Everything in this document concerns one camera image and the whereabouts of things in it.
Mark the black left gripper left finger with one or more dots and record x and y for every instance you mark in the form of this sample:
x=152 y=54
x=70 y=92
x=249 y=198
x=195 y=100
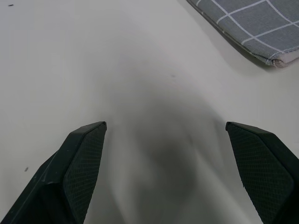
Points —
x=70 y=177

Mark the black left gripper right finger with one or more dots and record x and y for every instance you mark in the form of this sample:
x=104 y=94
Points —
x=266 y=172

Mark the grey checked folded cloth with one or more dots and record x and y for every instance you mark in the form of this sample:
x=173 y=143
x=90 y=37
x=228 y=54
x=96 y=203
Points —
x=254 y=25

